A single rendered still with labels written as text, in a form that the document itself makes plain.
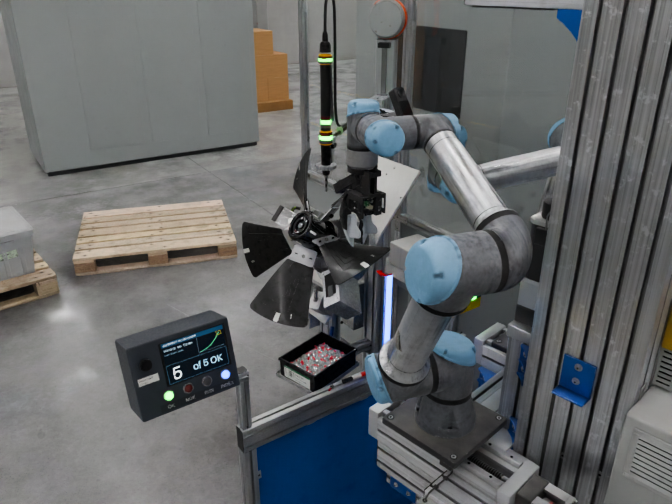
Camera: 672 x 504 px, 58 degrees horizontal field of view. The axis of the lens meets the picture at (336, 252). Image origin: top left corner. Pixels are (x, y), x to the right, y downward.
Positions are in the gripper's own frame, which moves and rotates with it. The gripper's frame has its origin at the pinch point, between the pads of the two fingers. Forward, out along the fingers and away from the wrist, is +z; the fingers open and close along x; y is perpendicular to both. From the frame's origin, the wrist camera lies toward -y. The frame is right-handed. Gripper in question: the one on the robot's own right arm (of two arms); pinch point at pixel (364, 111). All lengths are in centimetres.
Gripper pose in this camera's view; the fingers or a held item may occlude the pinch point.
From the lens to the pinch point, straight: 190.5
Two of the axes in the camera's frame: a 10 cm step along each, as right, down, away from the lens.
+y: -0.1, 9.1, 4.2
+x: 7.1, -2.9, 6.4
